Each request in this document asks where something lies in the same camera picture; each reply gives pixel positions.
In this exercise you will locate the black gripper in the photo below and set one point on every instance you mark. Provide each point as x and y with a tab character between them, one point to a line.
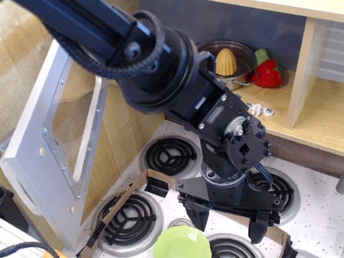
240	189

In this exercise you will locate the silver microwave door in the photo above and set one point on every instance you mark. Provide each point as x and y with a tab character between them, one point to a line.
51	152

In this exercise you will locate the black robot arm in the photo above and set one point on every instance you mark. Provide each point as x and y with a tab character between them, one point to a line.
160	70

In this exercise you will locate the front right stove burner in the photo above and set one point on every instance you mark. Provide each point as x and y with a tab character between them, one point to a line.
225	245

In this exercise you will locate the stove burner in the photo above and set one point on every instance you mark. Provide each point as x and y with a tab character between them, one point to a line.
175	156
134	228
225	245
285	189

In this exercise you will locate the green plastic plate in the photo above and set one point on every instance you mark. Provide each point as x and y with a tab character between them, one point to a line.
182	242

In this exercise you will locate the back right stove burner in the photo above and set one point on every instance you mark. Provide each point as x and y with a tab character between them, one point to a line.
285	189

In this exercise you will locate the back left stove burner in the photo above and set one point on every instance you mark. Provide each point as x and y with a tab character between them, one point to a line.
175	156

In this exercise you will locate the front left stove burner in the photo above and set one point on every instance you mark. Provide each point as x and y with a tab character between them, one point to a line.
134	228

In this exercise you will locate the white door latch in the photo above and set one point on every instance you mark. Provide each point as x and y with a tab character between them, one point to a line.
257	110

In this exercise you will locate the red toy pepper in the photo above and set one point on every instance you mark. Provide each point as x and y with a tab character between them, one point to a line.
268	74

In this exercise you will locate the yellow toy corn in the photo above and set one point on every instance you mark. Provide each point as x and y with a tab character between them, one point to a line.
226	63

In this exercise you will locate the steel cooking pot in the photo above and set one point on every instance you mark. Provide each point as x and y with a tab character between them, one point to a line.
245	60

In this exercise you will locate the black device at left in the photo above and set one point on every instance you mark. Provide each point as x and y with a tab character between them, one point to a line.
9	211

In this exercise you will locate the grey wall holder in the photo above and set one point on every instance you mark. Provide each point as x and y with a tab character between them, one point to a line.
4	142

